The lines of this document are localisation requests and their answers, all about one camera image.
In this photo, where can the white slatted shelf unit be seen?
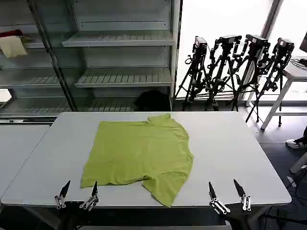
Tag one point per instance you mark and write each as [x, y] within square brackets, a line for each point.
[120, 38]

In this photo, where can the black tripod with camera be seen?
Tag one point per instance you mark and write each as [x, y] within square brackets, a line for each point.
[253, 48]
[281, 50]
[223, 62]
[197, 69]

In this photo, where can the white desk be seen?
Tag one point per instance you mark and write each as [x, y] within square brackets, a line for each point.
[296, 73]

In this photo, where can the person's white shoe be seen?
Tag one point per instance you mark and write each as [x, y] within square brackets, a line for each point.
[293, 143]

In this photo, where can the green t-shirt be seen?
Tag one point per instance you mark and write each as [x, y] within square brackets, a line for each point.
[136, 153]

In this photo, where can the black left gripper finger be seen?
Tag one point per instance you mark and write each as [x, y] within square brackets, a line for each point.
[94, 191]
[64, 191]

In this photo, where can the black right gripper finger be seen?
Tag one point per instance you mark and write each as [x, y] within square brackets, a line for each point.
[239, 189]
[212, 191]

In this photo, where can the grey glass-door shelf rack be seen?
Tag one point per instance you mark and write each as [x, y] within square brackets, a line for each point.
[31, 79]

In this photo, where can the black monitor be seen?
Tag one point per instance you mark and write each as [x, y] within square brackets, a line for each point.
[304, 43]

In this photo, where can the black bag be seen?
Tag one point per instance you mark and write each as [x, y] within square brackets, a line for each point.
[152, 100]

